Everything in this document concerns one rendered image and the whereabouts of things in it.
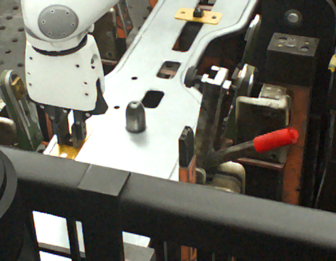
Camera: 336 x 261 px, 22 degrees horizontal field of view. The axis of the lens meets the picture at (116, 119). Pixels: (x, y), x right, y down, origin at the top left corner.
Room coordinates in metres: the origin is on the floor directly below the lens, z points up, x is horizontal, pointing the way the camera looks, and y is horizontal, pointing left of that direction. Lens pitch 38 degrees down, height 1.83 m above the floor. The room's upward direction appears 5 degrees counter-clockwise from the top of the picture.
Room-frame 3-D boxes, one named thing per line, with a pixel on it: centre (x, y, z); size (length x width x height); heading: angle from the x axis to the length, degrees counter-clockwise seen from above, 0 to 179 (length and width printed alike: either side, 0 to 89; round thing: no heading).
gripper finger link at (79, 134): (0.95, 0.04, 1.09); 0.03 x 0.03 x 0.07; 66
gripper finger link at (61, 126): (0.97, 0.09, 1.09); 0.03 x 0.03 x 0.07; 66
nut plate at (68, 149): (0.96, 0.07, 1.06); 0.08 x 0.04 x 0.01; 156
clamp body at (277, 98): (1.02, -0.23, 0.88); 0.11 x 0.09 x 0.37; 66
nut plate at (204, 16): (1.36, -0.17, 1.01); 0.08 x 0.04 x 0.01; 66
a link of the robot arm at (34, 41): (0.96, 0.06, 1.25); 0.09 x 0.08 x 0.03; 66
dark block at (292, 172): (1.07, -0.27, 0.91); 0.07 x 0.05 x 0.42; 66
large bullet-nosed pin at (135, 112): (1.05, -0.03, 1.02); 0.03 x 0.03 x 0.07
